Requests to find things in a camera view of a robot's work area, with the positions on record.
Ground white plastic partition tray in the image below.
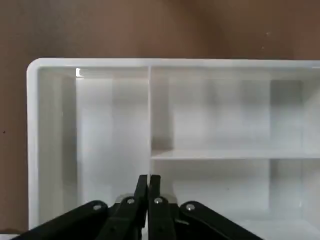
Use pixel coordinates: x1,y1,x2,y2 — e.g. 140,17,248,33
26,57,320,240

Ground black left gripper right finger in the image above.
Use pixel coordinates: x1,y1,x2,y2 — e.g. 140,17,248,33
148,174,264,240

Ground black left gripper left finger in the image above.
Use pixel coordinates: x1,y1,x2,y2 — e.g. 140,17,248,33
9,174,148,240

